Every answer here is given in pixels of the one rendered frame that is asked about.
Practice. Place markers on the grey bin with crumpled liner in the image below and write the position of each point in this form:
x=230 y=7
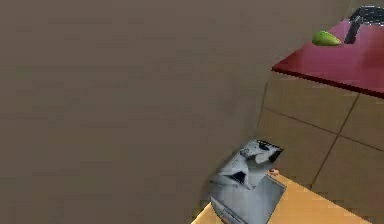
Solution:
x=245 y=186

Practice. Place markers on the beige cupboard with red worktop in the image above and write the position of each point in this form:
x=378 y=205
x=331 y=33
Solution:
x=310 y=110

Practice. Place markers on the green pear-shaped fruit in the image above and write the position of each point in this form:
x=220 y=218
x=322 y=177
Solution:
x=325 y=39

